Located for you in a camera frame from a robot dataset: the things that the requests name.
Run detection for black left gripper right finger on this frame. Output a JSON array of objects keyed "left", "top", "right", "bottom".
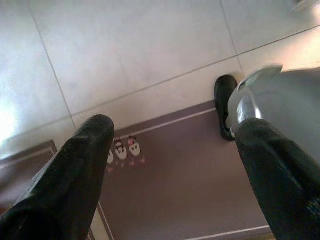
[{"left": 234, "top": 117, "right": 320, "bottom": 240}]

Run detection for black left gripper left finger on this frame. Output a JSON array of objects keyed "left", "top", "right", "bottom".
[{"left": 0, "top": 114, "right": 116, "bottom": 240}]

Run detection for brown bordered floor mat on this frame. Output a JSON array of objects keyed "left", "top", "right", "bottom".
[{"left": 0, "top": 139, "right": 59, "bottom": 210}]

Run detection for black robot foot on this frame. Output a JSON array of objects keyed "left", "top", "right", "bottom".
[{"left": 214, "top": 74, "right": 238, "bottom": 142}]

